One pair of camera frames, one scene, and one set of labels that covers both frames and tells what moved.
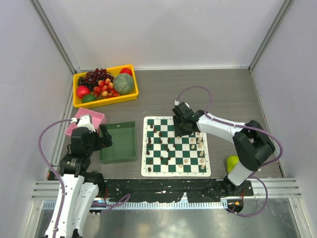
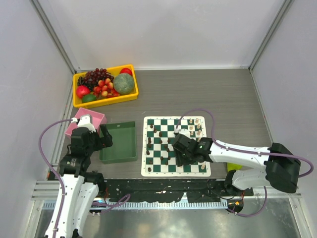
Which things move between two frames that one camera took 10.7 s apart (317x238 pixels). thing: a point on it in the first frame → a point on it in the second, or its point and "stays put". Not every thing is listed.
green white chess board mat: (164, 154) stays put
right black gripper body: (180, 129) → (184, 158)
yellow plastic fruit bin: (78, 103) stays put
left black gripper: (104, 141) stays put
